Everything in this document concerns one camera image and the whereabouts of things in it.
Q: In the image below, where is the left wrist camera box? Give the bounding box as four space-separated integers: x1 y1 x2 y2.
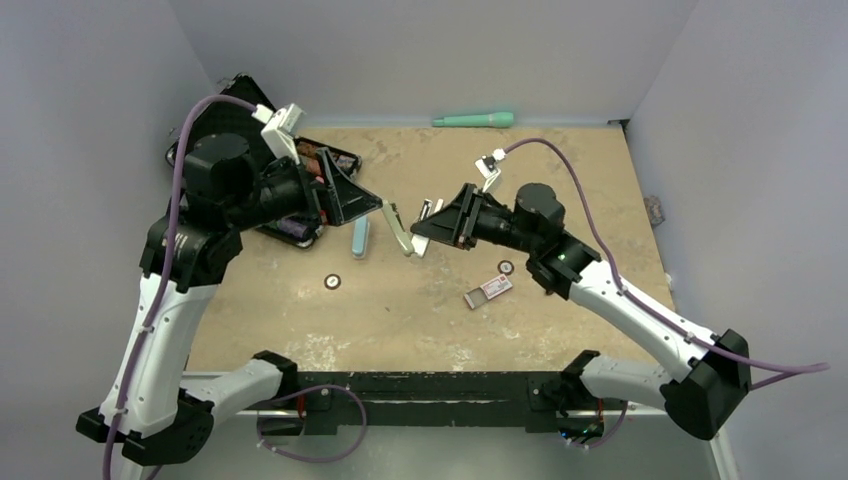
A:
251 103 304 164

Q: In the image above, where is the aluminium frame rail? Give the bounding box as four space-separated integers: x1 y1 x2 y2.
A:
158 404 731 479

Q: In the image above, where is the teal green handheld massager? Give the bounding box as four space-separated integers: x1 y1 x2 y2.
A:
431 111 515 129

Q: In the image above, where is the red white staple box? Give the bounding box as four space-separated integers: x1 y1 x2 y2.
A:
463 274 513 310

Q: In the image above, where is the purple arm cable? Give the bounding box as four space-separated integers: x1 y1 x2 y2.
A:
100 93 260 480
493 137 831 392

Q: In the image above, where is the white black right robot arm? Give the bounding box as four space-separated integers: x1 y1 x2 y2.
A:
411 183 752 440

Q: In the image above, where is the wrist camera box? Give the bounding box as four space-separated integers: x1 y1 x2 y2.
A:
251 103 304 164
474 149 506 193

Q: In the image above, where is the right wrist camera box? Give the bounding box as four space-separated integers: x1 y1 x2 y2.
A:
474 149 506 193

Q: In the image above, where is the brown poker chip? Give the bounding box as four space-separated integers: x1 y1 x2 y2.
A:
323 274 342 290

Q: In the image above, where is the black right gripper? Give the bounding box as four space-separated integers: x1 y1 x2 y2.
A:
412 183 538 255

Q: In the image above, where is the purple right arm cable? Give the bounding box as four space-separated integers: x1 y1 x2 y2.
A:
493 137 831 392

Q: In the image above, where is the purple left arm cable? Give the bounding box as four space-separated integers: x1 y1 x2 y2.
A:
100 93 260 480

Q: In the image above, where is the light blue stapler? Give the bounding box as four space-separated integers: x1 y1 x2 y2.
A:
351 216 370 260

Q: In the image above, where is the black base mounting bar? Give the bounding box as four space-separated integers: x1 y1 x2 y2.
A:
234 370 628 439

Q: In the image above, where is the green stapler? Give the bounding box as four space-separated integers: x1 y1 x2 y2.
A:
381 198 444 258

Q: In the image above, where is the poker chip near box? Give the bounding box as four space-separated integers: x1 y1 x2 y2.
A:
497 260 515 276

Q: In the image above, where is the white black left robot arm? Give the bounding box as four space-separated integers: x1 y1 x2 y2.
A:
76 133 383 479

